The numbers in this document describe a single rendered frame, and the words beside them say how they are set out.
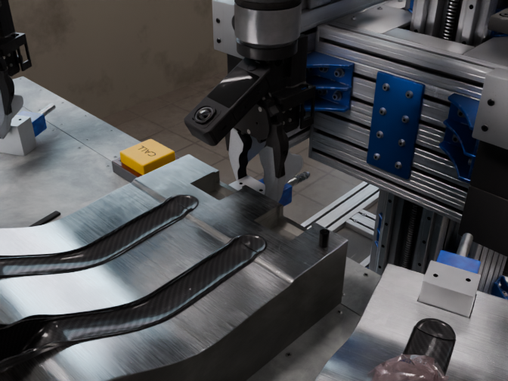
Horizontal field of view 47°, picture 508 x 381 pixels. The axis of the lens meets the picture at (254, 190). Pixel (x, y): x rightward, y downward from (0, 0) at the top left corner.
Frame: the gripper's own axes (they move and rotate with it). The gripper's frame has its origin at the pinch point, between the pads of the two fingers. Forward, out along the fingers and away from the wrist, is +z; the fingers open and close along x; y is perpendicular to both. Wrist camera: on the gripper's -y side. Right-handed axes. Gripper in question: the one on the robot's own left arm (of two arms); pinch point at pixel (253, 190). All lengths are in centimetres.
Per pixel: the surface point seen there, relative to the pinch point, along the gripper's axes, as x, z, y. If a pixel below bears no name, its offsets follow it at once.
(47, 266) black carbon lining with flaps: -1.7, -5.0, -29.2
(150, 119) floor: 175, 85, 94
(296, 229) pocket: -12.1, -2.6, -4.7
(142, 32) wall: 195, 49, 108
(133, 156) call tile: 19.8, 0.9, -5.9
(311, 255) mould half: -17.7, -4.4, -8.7
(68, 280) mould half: -5.3, -5.4, -28.8
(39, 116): 41.2, 0.5, -10.2
